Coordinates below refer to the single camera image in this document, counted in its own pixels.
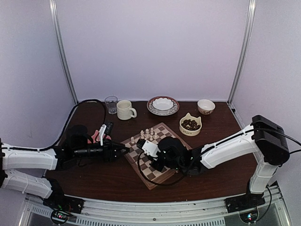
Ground white queen chess piece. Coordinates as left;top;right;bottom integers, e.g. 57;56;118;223
145;129;150;138

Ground right aluminium frame post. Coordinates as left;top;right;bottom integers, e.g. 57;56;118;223
227;0;257;105

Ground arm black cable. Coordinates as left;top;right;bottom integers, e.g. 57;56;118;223
136;150;189;186
37;99;107;151

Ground cream ribbed mug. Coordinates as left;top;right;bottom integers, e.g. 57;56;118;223
117;100;137;121

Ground pink cat-ear bowl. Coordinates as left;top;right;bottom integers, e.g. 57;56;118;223
87;130;111;144

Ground white king chess piece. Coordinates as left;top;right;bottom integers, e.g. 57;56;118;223
140;130;144;139

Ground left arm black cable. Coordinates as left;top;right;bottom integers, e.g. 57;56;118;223
37;99;107;151

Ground aluminium front rail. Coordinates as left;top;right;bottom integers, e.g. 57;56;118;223
17;186;292;226

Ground clear drinking glass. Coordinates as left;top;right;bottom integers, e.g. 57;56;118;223
104;96;118;114

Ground aluminium frame post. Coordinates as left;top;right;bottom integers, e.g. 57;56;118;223
227;0;257;105
49;0;78;104

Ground small white floral bowl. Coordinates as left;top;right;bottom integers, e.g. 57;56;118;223
197;99;215;115

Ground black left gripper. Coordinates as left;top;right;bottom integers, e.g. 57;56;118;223
74;137;130;162

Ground patterned ceramic plate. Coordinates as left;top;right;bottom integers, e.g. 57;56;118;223
147;96;180;116

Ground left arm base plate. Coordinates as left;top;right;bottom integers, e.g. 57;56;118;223
42;194;84;214

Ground cream cat-ear bowl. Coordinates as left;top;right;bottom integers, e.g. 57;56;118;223
179;113;202;137

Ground dark chess pieces pile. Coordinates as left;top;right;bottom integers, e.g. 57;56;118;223
181;119;201;131

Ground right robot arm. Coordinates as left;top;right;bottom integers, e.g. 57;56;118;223
143;115;290;208

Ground white scalloped bowl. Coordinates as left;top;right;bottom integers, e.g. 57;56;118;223
152;97;174;111

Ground wooden chess board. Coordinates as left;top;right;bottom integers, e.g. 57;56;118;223
122;123;191;190

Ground left aluminium frame post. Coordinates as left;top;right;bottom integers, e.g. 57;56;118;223
49;0;78;104

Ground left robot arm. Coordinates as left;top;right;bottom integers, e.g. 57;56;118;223
0;124;130;209

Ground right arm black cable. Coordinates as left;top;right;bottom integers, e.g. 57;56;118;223
136;150;189;186

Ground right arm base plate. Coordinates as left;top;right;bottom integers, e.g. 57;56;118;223
225;194;265;213

